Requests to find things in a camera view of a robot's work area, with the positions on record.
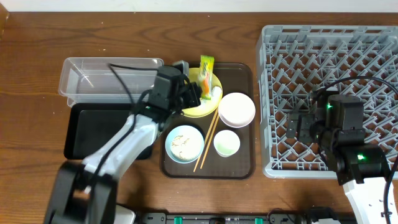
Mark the dark brown serving tray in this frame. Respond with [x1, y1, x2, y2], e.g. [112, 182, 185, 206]
[160, 62, 256, 179]

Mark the black tray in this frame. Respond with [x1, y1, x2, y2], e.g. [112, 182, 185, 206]
[63, 103, 155, 161]

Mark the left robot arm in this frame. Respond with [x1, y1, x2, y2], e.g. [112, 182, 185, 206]
[44, 60, 201, 224]

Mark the wooden chopstick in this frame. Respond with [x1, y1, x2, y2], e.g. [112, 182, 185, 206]
[193, 109, 218, 172]
[200, 114, 219, 169]

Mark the light blue bowl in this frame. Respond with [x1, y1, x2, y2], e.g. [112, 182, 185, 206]
[165, 125, 205, 164]

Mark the yellow plate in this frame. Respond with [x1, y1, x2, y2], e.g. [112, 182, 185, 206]
[182, 74, 223, 118]

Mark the white green cup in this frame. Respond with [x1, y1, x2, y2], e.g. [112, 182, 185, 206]
[213, 130, 241, 157]

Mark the wooden chopstick right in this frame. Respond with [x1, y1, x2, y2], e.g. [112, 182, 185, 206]
[200, 114, 219, 169]

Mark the green orange snack wrapper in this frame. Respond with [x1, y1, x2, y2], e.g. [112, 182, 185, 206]
[198, 55, 215, 100]

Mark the wooden chopstick left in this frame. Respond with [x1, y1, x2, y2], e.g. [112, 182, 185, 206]
[193, 109, 218, 172]

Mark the grey plastic dishwasher rack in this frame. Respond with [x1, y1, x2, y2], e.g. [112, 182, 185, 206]
[256, 25, 397, 179]

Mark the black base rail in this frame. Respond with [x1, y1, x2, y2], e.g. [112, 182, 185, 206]
[136, 207, 343, 224]

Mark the pink bowl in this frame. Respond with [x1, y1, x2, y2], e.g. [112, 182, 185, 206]
[218, 92, 256, 128]

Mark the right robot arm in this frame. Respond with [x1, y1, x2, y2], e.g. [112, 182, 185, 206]
[286, 90, 397, 223]

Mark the clear plastic bin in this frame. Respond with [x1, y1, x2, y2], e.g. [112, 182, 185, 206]
[58, 57, 164, 106]

